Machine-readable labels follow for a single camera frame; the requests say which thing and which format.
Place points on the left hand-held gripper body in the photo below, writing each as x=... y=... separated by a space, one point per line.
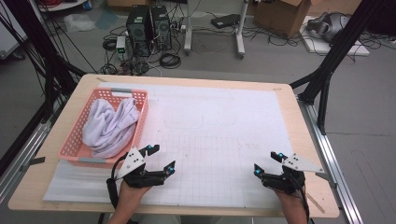
x=134 y=161

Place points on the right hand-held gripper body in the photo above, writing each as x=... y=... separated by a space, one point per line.
x=299 y=166

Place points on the lavender printed towel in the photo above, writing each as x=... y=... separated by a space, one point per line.
x=109 y=127

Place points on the pink plastic basket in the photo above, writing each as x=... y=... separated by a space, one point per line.
x=73 y=146

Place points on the person's right hand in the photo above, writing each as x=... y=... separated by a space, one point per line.
x=294 y=203

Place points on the white power supply box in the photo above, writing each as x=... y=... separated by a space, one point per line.
x=120 y=46

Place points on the white floor board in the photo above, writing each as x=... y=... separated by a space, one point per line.
x=320 y=46

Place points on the black computer tower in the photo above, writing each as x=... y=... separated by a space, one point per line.
x=161 y=28
x=138 y=31

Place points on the white metal stand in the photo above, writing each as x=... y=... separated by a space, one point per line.
x=187 y=31

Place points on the open cardboard box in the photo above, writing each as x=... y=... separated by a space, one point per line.
x=280 y=18

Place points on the teal floor sheet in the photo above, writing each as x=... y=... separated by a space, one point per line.
x=106 y=20

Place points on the grey headset device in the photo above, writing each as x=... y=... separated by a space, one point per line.
x=330 y=25

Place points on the black flat box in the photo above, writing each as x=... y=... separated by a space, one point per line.
x=225 y=20

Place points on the clear plastic bag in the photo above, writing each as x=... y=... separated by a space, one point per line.
x=79 y=22

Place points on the brown cardboard box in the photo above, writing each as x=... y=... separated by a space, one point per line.
x=127 y=2
x=336 y=6

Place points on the white round table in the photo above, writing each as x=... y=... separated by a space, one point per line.
x=62 y=5

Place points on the white cabinet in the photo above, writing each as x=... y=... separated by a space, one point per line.
x=9 y=40

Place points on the aluminium rail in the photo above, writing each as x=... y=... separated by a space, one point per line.
x=330 y=155
x=28 y=146

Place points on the grey metal bracket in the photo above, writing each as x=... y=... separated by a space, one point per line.
x=34 y=161
x=330 y=181

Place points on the black metal frame strut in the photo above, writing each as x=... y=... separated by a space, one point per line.
x=342 y=40
x=37 y=34

